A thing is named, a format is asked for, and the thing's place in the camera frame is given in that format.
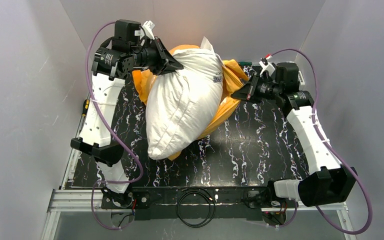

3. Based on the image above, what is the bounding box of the orange printed pillowcase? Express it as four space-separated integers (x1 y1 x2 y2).
132 44 249 160

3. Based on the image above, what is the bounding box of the white pillow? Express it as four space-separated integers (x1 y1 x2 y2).
145 37 224 160

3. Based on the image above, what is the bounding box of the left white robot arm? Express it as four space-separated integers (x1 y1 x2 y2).
70 19 183 194

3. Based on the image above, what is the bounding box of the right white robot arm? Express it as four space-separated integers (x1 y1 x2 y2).
231 59 356 207

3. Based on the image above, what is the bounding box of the white power strip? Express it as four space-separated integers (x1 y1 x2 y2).
298 70 306 91

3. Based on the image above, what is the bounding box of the green handled screwdriver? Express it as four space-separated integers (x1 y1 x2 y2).
238 61 253 67

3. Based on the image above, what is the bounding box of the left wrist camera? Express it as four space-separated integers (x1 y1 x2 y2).
140 20 155 40

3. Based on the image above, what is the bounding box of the yellow handled screwdriver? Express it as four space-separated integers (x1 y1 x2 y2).
81 99 90 117

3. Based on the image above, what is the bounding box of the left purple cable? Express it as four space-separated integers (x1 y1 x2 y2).
85 21 145 231

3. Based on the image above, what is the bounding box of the purple cable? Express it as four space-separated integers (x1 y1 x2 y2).
269 48 374 236
85 21 145 231

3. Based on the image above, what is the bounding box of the black cable loop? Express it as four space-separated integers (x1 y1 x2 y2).
175 187 217 229

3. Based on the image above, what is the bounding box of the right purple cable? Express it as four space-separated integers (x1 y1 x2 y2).
269 48 374 236

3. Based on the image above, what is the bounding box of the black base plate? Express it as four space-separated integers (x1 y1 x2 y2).
101 186 296 224

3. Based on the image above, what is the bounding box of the aluminium frame rail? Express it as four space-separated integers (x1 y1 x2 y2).
40 189 354 240

